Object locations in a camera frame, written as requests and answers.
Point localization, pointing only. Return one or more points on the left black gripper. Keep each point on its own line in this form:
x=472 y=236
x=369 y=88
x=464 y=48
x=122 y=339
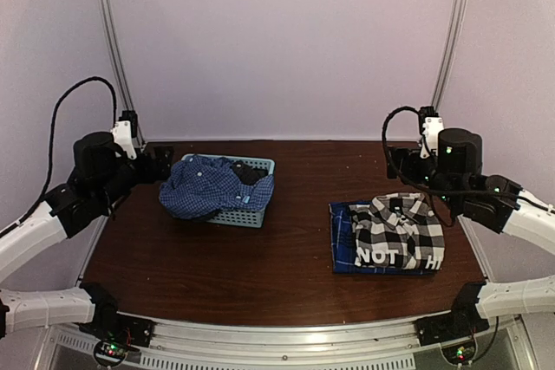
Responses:
x=162 y=165

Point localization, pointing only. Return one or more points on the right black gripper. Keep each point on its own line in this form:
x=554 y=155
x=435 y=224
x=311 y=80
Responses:
x=409 y=155

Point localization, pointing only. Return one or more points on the blue small-check shirt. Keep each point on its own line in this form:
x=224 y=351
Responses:
x=200 y=187

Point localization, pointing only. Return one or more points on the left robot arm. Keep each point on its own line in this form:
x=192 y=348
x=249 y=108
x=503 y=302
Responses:
x=106 y=170

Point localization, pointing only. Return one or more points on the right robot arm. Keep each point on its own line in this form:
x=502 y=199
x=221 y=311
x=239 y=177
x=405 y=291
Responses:
x=452 y=172

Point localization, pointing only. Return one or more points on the black white plaid shirt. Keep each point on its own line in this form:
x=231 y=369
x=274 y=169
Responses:
x=397 y=231

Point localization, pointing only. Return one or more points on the black garment in basket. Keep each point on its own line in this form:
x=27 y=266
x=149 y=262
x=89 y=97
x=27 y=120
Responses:
x=246 y=174

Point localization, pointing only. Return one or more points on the blue plaid folded shirt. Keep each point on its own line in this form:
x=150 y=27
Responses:
x=343 y=248

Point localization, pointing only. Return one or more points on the light blue plastic basket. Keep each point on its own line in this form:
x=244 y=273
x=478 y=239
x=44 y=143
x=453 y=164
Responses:
x=244 y=218

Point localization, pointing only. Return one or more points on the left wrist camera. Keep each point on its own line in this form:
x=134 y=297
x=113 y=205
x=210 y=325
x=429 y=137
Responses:
x=124 y=132

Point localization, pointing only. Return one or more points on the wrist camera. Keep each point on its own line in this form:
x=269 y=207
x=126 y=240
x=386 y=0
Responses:
x=431 y=124
x=124 y=132

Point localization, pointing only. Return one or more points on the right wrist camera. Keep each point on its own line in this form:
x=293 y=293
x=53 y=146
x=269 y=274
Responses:
x=431 y=124

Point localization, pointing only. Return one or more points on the left aluminium frame post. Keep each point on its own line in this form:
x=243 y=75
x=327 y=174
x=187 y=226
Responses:
x=114 y=53

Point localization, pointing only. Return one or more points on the aluminium frame post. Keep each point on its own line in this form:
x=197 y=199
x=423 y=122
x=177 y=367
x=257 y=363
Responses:
x=454 y=28
x=114 y=53

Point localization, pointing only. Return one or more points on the right aluminium frame post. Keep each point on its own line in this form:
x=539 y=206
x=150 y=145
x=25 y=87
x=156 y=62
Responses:
x=454 y=28

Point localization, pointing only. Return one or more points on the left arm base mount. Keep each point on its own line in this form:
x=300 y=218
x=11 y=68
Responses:
x=118 y=335

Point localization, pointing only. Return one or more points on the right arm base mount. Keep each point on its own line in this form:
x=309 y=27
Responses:
x=455 y=330

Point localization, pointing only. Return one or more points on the front aluminium rail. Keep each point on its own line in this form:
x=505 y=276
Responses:
x=392 y=344

